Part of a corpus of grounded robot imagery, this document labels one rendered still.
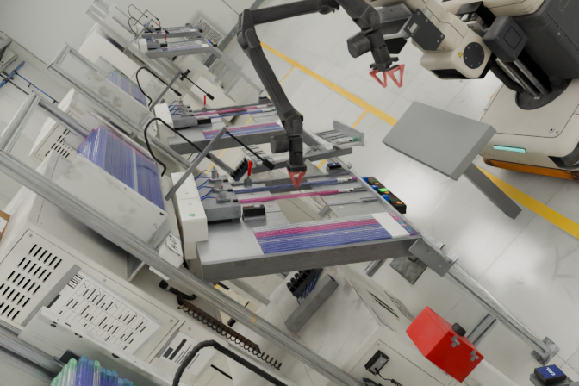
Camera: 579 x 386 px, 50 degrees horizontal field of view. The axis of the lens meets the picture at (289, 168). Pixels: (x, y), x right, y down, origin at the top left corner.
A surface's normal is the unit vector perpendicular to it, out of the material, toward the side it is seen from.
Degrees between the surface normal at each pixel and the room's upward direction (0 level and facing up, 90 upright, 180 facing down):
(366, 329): 0
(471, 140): 0
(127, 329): 94
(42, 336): 90
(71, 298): 87
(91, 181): 90
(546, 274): 0
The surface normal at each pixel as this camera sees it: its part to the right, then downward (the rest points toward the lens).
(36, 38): 0.25, 0.30
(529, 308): -0.72, -0.58
